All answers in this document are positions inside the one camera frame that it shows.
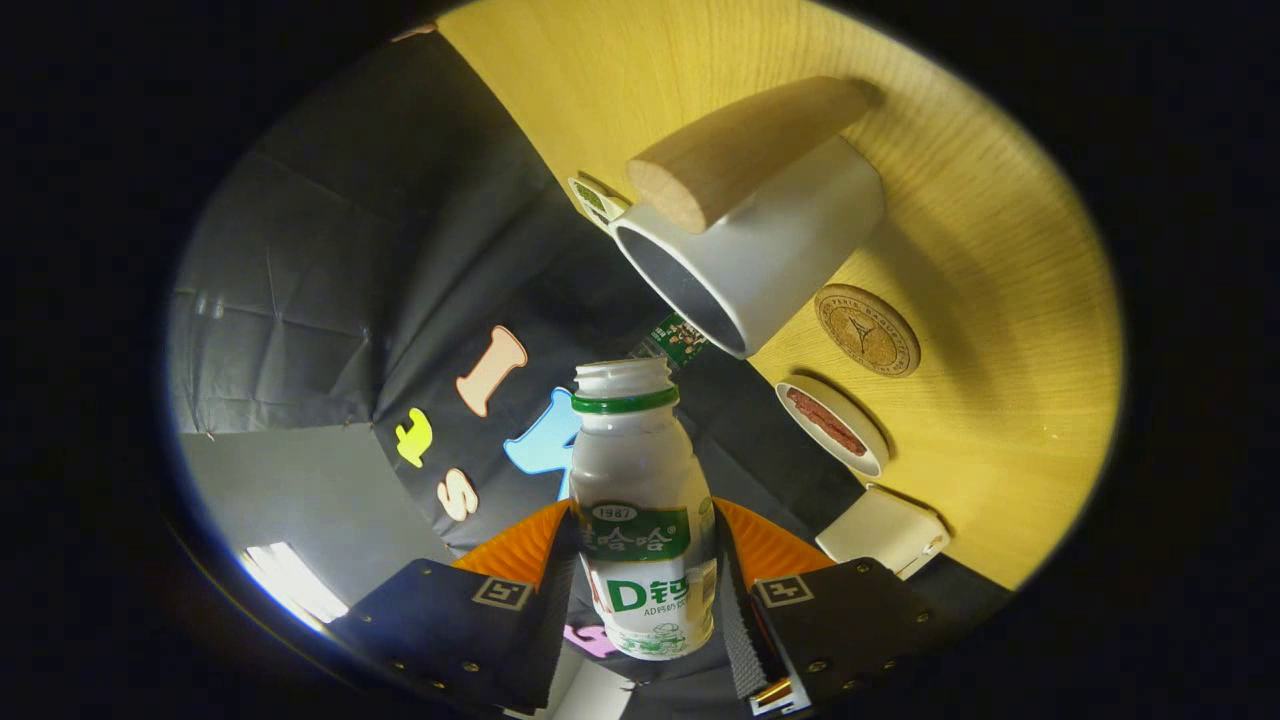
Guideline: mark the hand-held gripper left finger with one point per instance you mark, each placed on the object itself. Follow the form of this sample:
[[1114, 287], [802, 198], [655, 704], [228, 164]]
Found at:
[[535, 640]]

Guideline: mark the red meat strip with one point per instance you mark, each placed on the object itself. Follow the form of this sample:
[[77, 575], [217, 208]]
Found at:
[[825, 422]]

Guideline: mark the white divided bean tray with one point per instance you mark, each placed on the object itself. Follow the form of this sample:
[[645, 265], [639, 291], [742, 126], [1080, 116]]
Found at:
[[612, 208]]

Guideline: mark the cream toaster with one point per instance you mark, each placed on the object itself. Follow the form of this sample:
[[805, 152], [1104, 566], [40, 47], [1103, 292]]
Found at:
[[880, 530]]

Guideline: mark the white juice bottle green label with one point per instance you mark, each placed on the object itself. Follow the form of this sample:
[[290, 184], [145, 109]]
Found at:
[[640, 460]]

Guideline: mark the round cork coaster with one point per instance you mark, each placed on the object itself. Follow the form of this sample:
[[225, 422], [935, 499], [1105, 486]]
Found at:
[[868, 330]]

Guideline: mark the wooden table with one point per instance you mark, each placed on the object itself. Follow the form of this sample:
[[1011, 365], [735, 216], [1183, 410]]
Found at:
[[1000, 400]]

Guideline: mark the clear plastic water bottle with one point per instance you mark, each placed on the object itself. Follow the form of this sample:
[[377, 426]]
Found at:
[[680, 338]]

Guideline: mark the beige round plate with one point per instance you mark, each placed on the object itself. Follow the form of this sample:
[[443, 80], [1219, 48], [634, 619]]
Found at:
[[857, 420]]

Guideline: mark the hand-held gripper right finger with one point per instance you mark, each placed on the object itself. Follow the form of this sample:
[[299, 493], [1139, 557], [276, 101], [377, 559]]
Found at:
[[740, 630]]

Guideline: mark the black backdrop cloth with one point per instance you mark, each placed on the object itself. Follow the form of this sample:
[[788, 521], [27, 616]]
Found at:
[[350, 250]]

